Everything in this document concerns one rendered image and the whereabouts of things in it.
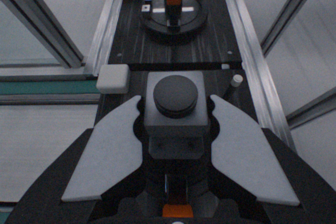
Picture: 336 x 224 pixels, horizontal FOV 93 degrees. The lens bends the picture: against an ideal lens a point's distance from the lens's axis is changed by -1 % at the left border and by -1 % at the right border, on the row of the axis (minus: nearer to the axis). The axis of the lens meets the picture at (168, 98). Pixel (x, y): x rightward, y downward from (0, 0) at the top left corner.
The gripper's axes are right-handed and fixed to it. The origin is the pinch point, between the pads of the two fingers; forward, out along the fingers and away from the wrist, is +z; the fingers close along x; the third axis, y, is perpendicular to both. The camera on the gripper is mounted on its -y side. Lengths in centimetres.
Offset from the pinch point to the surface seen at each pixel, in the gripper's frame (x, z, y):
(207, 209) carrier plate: 3.6, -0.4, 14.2
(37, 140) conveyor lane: -24.5, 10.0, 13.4
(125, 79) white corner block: -7.6, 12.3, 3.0
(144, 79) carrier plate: -5.0, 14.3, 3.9
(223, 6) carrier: 10.8, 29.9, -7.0
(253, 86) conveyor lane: 13.2, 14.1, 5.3
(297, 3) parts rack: 20.2, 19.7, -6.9
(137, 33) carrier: -7.3, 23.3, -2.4
